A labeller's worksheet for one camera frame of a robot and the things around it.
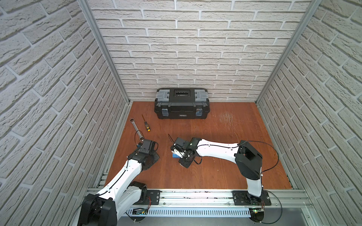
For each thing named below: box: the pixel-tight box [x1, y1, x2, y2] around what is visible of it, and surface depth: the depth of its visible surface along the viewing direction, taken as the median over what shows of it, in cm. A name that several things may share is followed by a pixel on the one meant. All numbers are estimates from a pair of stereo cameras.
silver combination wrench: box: [129, 118, 144, 142], surface depth 103 cm
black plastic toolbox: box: [154, 87, 211, 120], surface depth 100 cm
